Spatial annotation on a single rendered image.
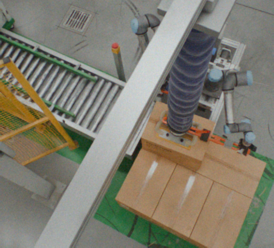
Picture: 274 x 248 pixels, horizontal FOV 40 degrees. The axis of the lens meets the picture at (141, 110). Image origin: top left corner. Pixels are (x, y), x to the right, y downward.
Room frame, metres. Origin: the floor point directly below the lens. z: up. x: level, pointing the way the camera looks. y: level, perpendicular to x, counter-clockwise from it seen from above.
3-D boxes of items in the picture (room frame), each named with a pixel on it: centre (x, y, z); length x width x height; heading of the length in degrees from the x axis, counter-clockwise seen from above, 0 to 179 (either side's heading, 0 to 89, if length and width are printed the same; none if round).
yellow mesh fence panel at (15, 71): (1.19, 1.21, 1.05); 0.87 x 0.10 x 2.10; 109
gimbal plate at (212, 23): (1.06, -0.33, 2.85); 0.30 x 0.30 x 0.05; 57
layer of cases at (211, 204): (0.63, -0.41, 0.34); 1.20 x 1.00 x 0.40; 57
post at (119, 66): (1.98, 0.18, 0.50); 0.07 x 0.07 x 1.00; 57
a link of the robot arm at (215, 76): (1.42, -0.70, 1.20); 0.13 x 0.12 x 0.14; 90
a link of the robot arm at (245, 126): (0.87, -0.81, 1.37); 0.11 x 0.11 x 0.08; 0
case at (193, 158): (1.04, -0.32, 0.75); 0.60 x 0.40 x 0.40; 61
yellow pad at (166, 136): (0.96, -0.27, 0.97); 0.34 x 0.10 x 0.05; 61
